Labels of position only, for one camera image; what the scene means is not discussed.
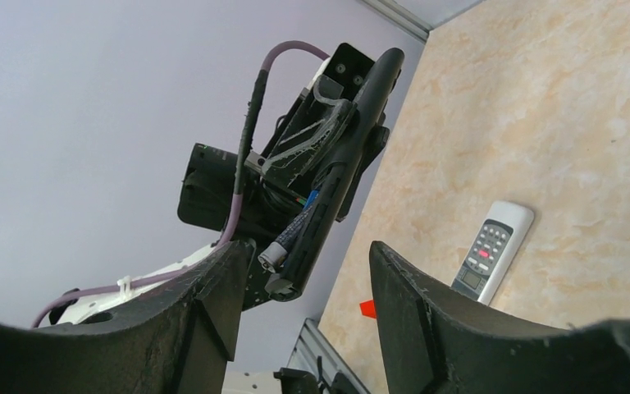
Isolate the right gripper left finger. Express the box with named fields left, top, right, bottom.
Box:
left=0, top=241, right=253, bottom=393

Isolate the red block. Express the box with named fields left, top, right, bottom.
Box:
left=359, top=300, right=377, bottom=319

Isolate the white remote control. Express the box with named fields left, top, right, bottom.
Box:
left=451, top=200, right=535, bottom=305

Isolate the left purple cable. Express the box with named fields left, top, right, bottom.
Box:
left=31, top=40, right=331, bottom=329

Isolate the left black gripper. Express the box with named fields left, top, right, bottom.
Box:
left=260, top=81, right=390, bottom=222

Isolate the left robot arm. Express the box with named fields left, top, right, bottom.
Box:
left=177, top=71, right=395, bottom=309

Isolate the black remote control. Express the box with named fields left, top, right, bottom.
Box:
left=265, top=48, right=404, bottom=302

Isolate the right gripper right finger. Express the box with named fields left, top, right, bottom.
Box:
left=369, top=241, right=630, bottom=393

